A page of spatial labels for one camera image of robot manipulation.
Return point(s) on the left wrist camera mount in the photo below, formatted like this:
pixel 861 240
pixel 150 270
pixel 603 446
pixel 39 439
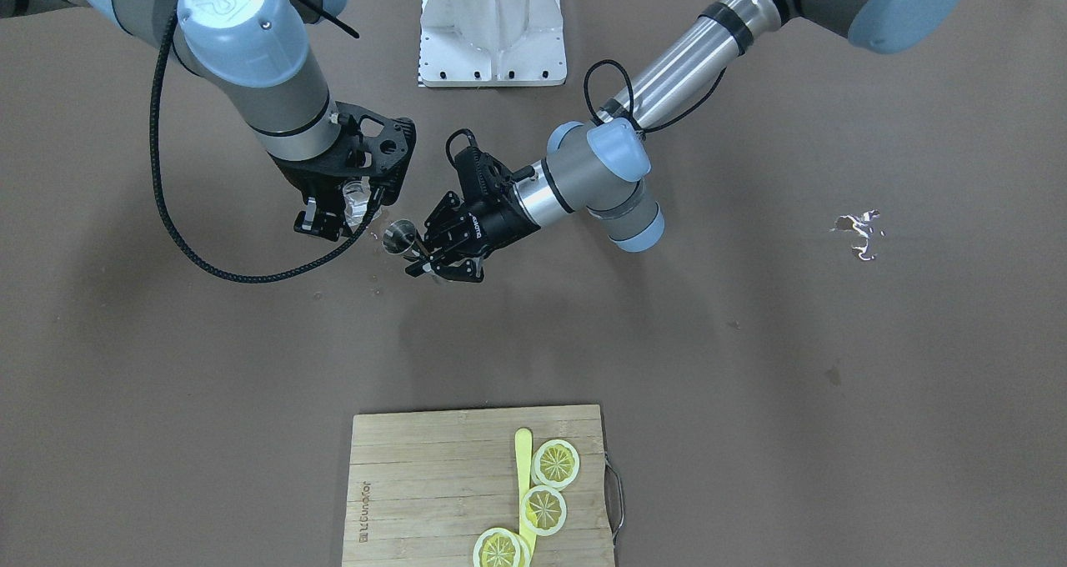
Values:
pixel 481 177

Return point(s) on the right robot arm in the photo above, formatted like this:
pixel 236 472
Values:
pixel 256 51

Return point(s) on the steel jigger measuring cup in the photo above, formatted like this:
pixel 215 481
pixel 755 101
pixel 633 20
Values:
pixel 402 238

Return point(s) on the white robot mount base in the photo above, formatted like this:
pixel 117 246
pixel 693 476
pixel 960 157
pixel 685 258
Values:
pixel 481 43

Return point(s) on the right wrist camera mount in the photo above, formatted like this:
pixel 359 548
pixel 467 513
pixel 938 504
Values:
pixel 377 148

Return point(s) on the bamboo cutting board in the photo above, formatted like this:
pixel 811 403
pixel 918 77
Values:
pixel 424 485

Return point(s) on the lemon slice upper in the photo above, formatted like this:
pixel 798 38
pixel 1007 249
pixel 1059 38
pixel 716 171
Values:
pixel 555 464

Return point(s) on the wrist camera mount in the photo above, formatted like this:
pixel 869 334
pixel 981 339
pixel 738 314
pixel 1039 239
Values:
pixel 377 148
pixel 481 177

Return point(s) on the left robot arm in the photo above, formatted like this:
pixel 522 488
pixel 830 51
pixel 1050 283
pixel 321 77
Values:
pixel 600 165

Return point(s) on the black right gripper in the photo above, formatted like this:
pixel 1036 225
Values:
pixel 298 176

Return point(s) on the lemon slice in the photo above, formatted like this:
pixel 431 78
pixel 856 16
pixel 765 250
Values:
pixel 555 464
pixel 542 511
pixel 500 547

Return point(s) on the lemon slice lower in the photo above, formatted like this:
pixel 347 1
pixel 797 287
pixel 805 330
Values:
pixel 500 547

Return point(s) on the small clear glass cup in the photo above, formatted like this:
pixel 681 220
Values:
pixel 356 196

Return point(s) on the lemon slice middle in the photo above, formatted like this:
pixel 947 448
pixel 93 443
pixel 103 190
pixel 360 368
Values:
pixel 542 511

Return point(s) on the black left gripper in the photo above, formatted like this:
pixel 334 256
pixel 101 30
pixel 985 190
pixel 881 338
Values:
pixel 498 219

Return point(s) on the yellow plastic knife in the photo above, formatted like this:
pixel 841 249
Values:
pixel 523 451

